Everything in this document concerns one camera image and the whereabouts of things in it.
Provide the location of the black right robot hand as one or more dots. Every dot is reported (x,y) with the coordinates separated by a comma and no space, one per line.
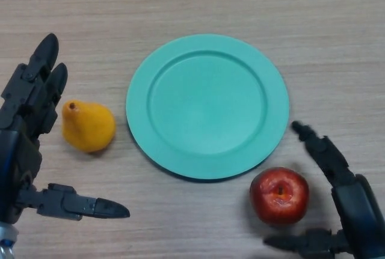
(361,208)

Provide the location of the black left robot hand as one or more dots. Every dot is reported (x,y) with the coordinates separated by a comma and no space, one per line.
(21,148)

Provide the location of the red apple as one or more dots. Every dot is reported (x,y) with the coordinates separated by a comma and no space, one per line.
(279,196)

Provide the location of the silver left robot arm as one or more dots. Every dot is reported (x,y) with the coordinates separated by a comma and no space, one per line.
(6,241)

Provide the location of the green round plate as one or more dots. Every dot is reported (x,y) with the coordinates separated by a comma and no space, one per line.
(207,107)

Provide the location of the yellow pear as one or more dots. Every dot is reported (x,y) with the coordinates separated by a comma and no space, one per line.
(88,126)

